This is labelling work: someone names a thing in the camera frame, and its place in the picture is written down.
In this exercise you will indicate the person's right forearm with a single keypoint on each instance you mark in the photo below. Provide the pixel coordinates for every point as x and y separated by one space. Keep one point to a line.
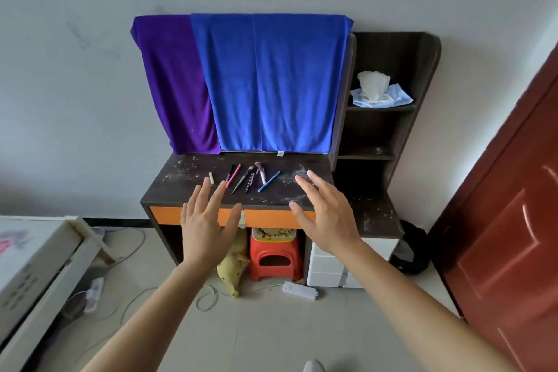
427 315

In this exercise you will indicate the person's left forearm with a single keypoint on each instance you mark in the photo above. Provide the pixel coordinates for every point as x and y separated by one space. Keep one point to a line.
152 319

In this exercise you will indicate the person's left hand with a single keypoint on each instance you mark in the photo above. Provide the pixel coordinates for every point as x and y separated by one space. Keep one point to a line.
205 236

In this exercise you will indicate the person's white right shoe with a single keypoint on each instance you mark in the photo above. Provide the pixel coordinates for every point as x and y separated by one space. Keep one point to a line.
314 366

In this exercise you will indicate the black pencil with white band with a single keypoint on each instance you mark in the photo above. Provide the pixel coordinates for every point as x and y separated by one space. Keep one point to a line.
229 174

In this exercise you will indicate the white charger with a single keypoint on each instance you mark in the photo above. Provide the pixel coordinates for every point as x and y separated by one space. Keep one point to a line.
94 295

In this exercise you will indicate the orange drawer front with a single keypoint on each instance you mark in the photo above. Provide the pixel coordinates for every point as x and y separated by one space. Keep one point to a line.
168 215

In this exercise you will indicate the person's right hand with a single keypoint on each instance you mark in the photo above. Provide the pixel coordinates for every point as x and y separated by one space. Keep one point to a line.
335 223

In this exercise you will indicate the pink pencil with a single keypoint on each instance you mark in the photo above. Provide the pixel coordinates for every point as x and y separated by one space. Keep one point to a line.
233 176

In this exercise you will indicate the dark wooden table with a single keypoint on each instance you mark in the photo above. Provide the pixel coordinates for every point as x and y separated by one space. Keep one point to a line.
183 184

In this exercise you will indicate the dark wooden shelf unit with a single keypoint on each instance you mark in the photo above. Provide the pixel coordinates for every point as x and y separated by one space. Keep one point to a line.
418 58

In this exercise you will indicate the red wooden door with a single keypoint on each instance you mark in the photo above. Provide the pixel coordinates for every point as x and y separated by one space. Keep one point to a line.
505 232

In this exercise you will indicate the dark green makeup brush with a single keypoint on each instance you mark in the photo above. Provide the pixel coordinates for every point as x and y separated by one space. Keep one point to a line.
242 180

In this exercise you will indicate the blue towel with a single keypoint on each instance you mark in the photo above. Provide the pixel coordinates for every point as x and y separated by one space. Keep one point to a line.
270 79

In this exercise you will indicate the white power strip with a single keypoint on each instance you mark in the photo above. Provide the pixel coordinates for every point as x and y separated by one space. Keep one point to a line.
301 290

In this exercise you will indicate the white drawer cabinet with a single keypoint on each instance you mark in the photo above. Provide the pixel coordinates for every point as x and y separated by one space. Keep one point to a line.
324 271

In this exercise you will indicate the purple towel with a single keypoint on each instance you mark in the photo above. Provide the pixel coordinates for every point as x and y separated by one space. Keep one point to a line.
174 79

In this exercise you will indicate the yellow elephant toy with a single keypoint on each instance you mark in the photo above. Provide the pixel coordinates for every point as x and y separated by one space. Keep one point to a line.
231 271

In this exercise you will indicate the blue pencil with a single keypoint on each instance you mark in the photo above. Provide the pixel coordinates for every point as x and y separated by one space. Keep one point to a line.
269 181

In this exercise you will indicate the black thin pencil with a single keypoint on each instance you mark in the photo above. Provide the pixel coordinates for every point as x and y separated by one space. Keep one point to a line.
249 182

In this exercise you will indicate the mint green tube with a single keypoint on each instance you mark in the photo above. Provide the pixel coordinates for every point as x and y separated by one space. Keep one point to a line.
211 178

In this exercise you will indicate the black trash bin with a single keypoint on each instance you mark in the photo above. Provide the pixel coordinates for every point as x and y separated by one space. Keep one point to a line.
412 249

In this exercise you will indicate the light blue tissue pack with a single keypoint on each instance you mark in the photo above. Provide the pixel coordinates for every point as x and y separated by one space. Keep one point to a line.
399 97

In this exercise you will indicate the red plastic stool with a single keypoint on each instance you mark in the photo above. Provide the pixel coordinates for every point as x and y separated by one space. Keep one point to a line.
261 254

